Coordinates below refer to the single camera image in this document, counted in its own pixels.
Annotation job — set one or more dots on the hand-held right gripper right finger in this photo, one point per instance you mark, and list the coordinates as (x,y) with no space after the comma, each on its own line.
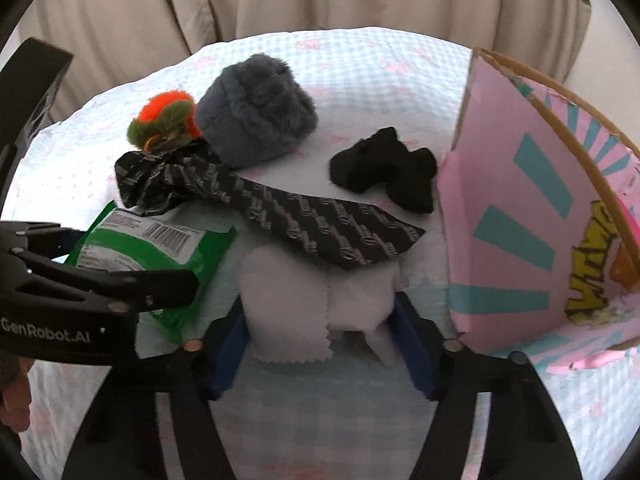
(416,350)

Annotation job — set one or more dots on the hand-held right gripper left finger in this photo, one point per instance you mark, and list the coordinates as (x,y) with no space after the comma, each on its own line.
(226,355)

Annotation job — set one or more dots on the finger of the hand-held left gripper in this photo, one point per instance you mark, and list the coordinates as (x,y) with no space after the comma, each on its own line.
(32,85)
(115,285)

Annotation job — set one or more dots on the white felt cloth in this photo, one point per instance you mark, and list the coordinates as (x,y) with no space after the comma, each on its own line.
(290,300)

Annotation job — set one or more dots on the green plastic packet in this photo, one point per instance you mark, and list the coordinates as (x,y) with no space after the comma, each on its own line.
(202,255)

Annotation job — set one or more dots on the pink cardboard box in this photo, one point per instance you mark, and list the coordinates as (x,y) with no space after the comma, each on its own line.
(510,210)

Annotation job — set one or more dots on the person's left hand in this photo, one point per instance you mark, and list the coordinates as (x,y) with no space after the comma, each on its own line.
(12,390)

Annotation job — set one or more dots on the orange green fuzzy toy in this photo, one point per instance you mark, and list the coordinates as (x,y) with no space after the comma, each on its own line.
(160,120)

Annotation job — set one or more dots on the black patterned necktie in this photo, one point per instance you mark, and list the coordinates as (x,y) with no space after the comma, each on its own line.
(300,220)

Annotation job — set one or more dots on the black sock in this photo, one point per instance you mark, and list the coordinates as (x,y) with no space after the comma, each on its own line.
(370,162)

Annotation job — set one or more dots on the grey furry hat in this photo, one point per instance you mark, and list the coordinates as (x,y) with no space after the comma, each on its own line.
(250,110)

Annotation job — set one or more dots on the light checkered bedsheet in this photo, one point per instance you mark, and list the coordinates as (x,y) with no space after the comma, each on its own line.
(375,70)

